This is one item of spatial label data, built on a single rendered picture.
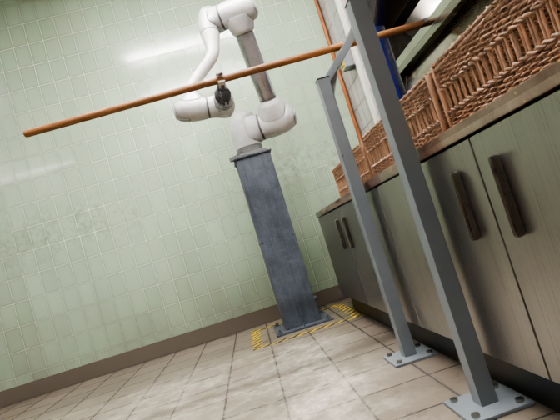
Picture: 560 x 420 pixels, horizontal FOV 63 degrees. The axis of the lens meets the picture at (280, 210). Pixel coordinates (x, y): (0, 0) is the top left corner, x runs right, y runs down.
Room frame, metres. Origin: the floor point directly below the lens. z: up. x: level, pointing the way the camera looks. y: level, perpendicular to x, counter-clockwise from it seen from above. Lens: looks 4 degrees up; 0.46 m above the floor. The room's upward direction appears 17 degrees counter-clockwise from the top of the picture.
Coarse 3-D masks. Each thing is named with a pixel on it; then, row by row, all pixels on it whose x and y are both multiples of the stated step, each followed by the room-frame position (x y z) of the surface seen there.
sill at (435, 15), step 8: (448, 0) 1.67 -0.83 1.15; (440, 8) 1.74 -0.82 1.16; (432, 16) 1.80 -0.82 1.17; (424, 24) 1.89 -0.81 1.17; (432, 24) 1.83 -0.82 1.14; (424, 32) 1.91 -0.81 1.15; (416, 40) 2.00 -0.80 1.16; (408, 48) 2.09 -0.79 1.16; (400, 56) 2.20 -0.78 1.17; (400, 64) 2.22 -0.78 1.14
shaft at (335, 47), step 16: (384, 32) 1.90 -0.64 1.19; (400, 32) 1.91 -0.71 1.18; (320, 48) 1.87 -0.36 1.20; (336, 48) 1.88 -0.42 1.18; (272, 64) 1.84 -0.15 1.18; (288, 64) 1.87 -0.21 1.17; (208, 80) 1.82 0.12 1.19; (160, 96) 1.79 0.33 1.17; (96, 112) 1.77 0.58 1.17; (112, 112) 1.78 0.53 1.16; (32, 128) 1.74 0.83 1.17; (48, 128) 1.75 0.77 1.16
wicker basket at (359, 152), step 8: (360, 144) 1.64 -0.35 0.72; (360, 152) 1.68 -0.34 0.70; (360, 160) 1.70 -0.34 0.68; (336, 168) 2.09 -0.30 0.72; (360, 168) 1.74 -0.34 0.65; (368, 168) 1.64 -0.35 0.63; (336, 176) 2.14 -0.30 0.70; (344, 176) 2.00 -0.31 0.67; (368, 176) 1.66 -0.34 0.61; (344, 184) 2.04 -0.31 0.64; (344, 192) 2.08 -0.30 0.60
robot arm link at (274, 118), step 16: (240, 0) 2.26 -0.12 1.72; (224, 16) 2.28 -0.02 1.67; (240, 16) 2.28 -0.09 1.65; (256, 16) 2.32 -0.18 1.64; (240, 32) 2.33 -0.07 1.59; (240, 48) 2.40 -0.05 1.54; (256, 48) 2.39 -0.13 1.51; (256, 64) 2.42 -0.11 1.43; (256, 80) 2.46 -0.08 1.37; (272, 96) 2.51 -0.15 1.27; (272, 112) 2.51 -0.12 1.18; (288, 112) 2.53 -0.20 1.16; (272, 128) 2.56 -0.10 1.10; (288, 128) 2.58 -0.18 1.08
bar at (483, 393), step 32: (352, 0) 1.01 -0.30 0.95; (352, 32) 1.52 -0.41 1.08; (384, 64) 1.01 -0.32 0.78; (320, 96) 1.52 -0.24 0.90; (384, 96) 1.01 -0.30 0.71; (384, 128) 1.05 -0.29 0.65; (352, 160) 1.49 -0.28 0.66; (416, 160) 1.01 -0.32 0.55; (352, 192) 1.49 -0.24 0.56; (416, 192) 1.01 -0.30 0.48; (416, 224) 1.05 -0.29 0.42; (384, 256) 1.49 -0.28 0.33; (448, 256) 1.01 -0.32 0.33; (384, 288) 1.49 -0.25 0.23; (448, 288) 1.01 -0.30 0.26; (448, 320) 1.04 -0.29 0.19; (416, 352) 1.49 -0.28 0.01; (480, 352) 1.01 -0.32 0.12; (480, 384) 1.01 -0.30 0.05; (480, 416) 0.97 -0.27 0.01
